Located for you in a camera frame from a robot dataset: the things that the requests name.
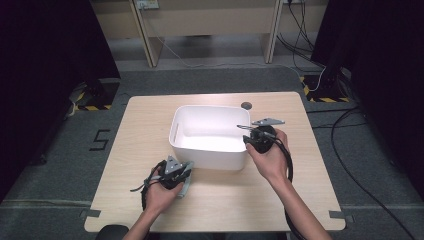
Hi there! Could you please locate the light blue cleaning cloth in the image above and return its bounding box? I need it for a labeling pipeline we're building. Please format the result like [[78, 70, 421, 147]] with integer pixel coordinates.
[[178, 160, 195, 199]]

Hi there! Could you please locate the white plastic storage box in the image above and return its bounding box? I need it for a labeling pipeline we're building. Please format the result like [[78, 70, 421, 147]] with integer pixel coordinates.
[[168, 105, 252, 172]]

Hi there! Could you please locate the long black floor cable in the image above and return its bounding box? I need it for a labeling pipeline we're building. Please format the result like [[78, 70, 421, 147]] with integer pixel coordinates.
[[306, 105, 416, 240]]

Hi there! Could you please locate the thin white floor cable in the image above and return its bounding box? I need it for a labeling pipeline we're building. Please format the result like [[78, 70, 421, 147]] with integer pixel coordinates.
[[143, 9, 326, 92]]

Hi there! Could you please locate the black floor tape mark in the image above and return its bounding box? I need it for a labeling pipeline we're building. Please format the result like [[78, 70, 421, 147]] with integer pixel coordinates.
[[89, 129, 111, 152]]

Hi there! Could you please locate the person's right hand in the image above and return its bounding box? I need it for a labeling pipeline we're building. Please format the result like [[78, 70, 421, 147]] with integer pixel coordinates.
[[246, 129, 290, 188]]

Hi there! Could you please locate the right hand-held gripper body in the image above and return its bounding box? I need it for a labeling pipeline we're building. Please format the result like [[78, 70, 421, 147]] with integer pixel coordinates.
[[251, 117, 286, 154]]

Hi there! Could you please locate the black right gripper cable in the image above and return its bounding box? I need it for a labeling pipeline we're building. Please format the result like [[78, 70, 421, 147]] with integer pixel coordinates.
[[263, 130, 308, 240]]

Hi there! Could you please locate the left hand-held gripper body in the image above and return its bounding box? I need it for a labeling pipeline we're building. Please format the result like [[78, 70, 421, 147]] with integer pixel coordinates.
[[159, 155, 193, 190]]

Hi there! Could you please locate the black hanging cable bundle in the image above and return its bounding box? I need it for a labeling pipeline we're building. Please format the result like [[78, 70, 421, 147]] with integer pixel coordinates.
[[276, 0, 326, 68]]

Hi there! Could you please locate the person's left hand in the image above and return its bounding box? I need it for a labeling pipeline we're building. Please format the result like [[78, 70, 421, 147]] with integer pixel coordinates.
[[145, 166, 185, 216]]

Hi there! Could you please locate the grey floor tape piece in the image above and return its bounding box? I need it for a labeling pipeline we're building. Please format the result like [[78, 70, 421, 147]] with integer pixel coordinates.
[[328, 210, 354, 224], [79, 208, 102, 219]]

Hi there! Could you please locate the grey gripper wrist strap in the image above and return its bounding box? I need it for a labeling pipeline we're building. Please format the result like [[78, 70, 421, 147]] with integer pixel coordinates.
[[129, 177, 158, 193]]

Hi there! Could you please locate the black curtain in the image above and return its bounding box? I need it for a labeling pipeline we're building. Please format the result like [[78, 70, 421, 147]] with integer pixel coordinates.
[[311, 0, 424, 198], [0, 0, 121, 201]]

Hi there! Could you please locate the black striped-tape stand base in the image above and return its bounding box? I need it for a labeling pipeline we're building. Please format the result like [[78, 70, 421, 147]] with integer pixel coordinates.
[[299, 73, 351, 104], [74, 78, 120, 112]]

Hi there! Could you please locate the black chair back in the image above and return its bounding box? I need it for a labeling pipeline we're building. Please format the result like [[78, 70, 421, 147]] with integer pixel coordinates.
[[94, 224, 129, 240]]

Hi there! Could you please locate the white power socket strip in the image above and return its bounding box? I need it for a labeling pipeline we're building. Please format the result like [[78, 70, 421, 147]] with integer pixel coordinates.
[[136, 0, 160, 10]]

